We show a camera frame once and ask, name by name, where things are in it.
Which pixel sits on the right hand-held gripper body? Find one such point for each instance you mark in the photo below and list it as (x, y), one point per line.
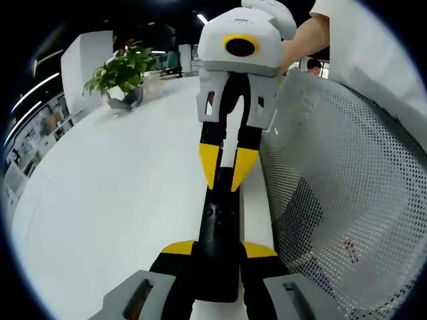
(240, 26)

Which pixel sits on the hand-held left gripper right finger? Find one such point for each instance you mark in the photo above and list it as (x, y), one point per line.
(293, 300)

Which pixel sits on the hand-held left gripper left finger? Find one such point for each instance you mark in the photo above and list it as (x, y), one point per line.
(133, 300)

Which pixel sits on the black remote control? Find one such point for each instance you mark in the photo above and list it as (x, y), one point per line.
(218, 233)

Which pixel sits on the teal board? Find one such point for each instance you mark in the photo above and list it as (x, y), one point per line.
(173, 60)

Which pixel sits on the clear glass plant vase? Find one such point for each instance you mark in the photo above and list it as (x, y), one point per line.
(153, 81)

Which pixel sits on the green potted plant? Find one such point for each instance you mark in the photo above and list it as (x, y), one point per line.
(123, 68)

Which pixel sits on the person in white shirt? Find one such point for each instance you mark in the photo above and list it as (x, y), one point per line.
(373, 50)

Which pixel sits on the cluttered office shelves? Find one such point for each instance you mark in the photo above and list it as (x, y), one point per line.
(36, 140)

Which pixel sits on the straight ceiling light strip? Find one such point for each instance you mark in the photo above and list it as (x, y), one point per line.
(36, 89)
(21, 121)

